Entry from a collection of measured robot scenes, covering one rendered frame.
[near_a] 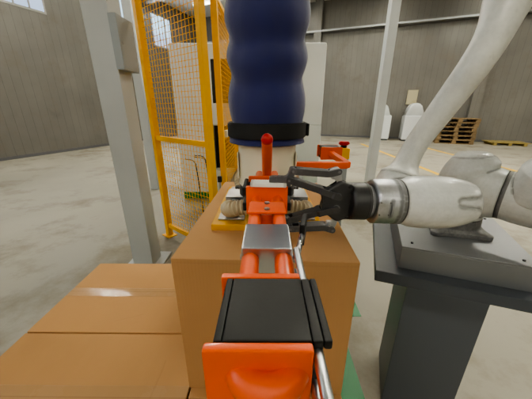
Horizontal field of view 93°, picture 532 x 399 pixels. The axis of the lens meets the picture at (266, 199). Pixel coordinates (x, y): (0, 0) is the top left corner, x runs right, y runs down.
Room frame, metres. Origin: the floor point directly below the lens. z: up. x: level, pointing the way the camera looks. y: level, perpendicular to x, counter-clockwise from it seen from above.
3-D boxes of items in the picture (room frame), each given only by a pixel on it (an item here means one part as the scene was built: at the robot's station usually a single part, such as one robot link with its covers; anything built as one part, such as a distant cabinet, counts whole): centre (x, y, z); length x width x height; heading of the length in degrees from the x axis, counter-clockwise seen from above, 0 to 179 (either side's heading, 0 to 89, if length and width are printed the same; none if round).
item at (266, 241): (0.30, 0.00, 1.07); 0.07 x 0.07 x 0.04; 0
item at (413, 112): (10.39, -5.78, 0.71); 0.79 x 0.65 x 1.41; 69
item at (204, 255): (0.75, -0.01, 0.74); 0.60 x 0.40 x 0.40; 178
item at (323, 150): (1.06, -0.26, 1.07); 0.09 x 0.08 x 0.05; 90
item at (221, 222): (0.76, 0.09, 0.97); 0.34 x 0.10 x 0.05; 0
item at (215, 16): (2.89, 0.40, 1.05); 1.17 x 0.10 x 2.10; 179
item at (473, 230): (0.86, -0.68, 0.87); 0.22 x 0.18 x 0.06; 166
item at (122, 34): (1.86, 0.90, 1.62); 0.20 x 0.05 x 0.30; 179
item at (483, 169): (0.82, -0.68, 1.00); 0.18 x 0.16 x 0.22; 41
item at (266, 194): (0.51, 0.00, 1.07); 0.10 x 0.08 x 0.06; 90
